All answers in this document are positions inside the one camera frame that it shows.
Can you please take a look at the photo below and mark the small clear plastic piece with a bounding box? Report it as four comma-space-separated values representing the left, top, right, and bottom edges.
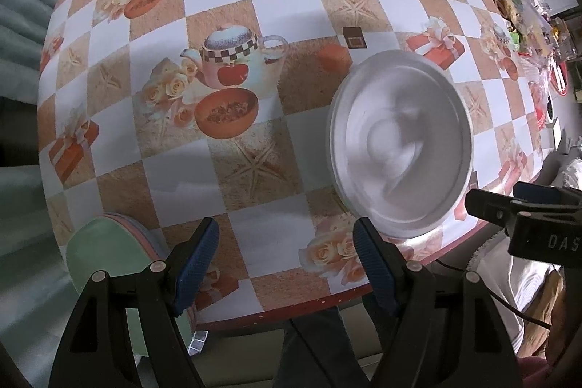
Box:
187, 330, 208, 356

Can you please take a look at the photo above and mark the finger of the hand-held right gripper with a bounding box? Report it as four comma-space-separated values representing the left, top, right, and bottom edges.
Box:
513, 182, 582, 207
465, 187, 522, 229

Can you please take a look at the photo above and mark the pink plate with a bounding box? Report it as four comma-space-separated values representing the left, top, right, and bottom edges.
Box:
105, 212, 199, 325

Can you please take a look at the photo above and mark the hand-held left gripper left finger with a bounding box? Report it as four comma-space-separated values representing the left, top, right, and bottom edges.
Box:
48, 216, 220, 388

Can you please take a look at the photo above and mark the grey-green ribbed sofa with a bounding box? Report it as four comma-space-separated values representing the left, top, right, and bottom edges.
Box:
0, 0, 73, 171

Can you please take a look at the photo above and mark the pile of snack packets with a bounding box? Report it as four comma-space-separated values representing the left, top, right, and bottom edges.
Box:
493, 0, 569, 66

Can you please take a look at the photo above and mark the green plate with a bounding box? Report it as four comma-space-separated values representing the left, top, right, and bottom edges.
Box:
66, 217, 196, 358

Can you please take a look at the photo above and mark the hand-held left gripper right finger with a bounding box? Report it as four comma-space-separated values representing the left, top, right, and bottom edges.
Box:
353, 216, 523, 388

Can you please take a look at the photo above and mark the black cable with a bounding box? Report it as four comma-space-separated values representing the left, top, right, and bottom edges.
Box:
435, 258, 553, 329

